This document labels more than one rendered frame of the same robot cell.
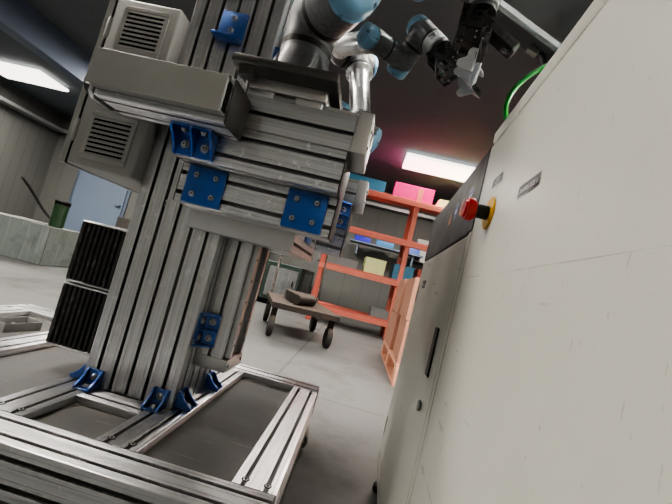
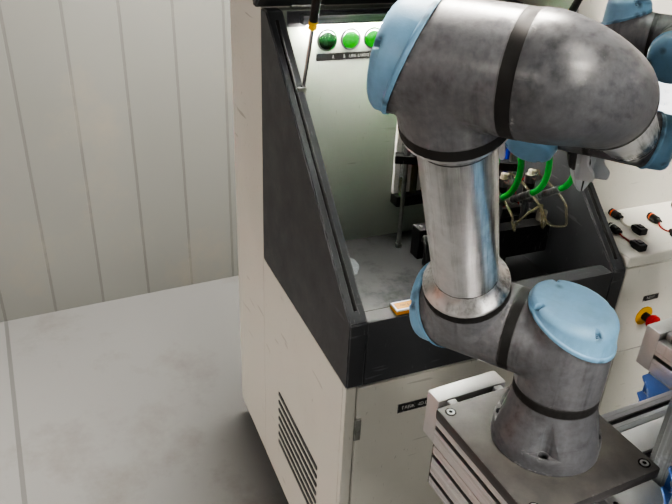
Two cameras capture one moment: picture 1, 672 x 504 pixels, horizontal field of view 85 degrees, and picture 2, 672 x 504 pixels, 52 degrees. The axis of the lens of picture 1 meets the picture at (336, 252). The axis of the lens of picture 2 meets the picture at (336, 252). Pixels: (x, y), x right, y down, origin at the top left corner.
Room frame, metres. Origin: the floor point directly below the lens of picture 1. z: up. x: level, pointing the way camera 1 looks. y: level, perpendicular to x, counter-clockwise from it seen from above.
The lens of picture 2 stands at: (1.96, 0.62, 1.74)
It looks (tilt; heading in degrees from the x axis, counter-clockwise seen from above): 29 degrees down; 239
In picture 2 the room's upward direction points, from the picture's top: 3 degrees clockwise
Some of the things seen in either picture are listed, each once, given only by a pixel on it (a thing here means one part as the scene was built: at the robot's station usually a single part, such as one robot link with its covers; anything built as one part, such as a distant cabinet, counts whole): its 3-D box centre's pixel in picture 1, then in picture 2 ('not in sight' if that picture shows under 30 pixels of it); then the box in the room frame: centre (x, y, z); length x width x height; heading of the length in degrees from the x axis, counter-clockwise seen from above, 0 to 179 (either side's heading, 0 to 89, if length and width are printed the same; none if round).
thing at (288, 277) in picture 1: (258, 277); not in sight; (6.80, 1.25, 0.35); 1.76 x 1.65 x 0.70; 85
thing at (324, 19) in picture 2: not in sight; (407, 16); (0.93, -0.79, 1.43); 0.54 x 0.03 x 0.02; 172
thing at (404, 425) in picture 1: (412, 376); (466, 465); (1.00, -0.28, 0.44); 0.65 x 0.02 x 0.68; 172
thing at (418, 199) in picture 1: (399, 261); not in sight; (5.56, -0.97, 1.17); 2.48 x 0.66 x 2.33; 85
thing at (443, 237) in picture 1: (454, 225); (488, 320); (1.00, -0.30, 0.87); 0.62 x 0.04 x 0.16; 172
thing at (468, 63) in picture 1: (468, 65); (597, 171); (0.88, -0.20, 1.24); 0.06 x 0.03 x 0.09; 82
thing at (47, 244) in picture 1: (30, 219); not in sight; (4.28, 3.51, 0.44); 0.92 x 0.76 x 0.88; 86
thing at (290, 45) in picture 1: (301, 70); not in sight; (0.82, 0.18, 1.09); 0.15 x 0.15 x 0.10
